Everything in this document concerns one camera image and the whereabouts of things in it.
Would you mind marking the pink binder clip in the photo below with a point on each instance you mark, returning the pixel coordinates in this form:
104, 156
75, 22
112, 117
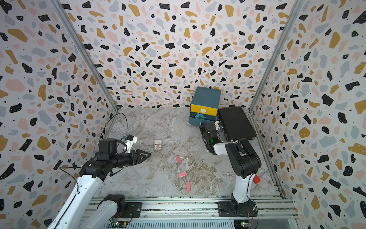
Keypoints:
187, 185
179, 160
182, 174

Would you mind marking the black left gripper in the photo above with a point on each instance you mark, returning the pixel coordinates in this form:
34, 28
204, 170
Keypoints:
137, 161

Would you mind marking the aluminium corner post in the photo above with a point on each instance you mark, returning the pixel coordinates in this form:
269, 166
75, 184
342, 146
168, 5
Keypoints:
58, 8
290, 22

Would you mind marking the teal drawer cabinet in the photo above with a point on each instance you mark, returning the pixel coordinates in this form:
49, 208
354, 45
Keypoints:
206, 97

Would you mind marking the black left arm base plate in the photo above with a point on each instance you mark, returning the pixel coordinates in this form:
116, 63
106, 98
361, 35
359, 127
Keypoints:
124, 209

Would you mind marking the black flat case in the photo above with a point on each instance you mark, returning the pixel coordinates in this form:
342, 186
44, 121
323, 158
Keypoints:
236, 124

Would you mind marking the teal drawer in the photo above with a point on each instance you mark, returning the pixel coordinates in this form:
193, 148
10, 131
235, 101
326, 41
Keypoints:
196, 119

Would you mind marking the aluminium corner post left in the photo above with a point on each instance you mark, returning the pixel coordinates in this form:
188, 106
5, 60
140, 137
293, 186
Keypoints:
58, 8

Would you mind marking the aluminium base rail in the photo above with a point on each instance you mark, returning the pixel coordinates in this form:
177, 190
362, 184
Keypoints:
202, 212

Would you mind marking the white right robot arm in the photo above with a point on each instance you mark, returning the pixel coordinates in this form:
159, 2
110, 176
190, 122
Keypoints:
244, 160

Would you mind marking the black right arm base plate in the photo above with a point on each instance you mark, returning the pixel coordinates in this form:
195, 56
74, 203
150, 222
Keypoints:
234, 209

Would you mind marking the yellow drawer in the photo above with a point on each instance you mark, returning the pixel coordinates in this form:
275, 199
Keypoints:
204, 110

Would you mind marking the aluminium corner post right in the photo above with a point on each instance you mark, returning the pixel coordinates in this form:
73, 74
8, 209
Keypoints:
290, 22

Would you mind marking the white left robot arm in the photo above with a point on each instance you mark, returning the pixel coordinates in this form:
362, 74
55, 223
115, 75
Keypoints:
93, 173

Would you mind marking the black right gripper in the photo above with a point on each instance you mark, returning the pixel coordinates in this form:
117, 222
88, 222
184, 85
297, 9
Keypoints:
202, 128

